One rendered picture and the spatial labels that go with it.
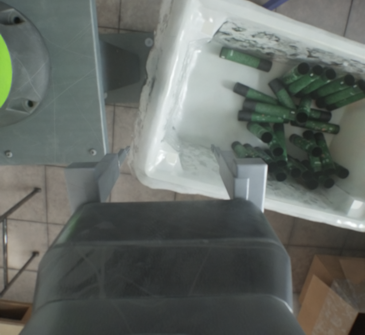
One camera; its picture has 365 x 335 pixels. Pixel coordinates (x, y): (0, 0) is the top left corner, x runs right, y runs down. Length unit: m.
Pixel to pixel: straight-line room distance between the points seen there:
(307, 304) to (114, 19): 1.69
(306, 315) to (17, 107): 1.64
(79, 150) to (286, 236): 1.41
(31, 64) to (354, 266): 1.58
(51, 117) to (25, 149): 0.06
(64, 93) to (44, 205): 1.25
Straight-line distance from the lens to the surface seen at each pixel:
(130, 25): 1.29
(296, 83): 0.80
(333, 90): 0.82
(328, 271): 1.69
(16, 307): 2.07
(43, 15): 0.38
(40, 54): 0.36
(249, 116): 0.81
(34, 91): 0.35
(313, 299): 1.68
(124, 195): 1.42
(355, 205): 0.81
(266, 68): 0.82
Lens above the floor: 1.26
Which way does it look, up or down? 73 degrees down
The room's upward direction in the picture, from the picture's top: 175 degrees clockwise
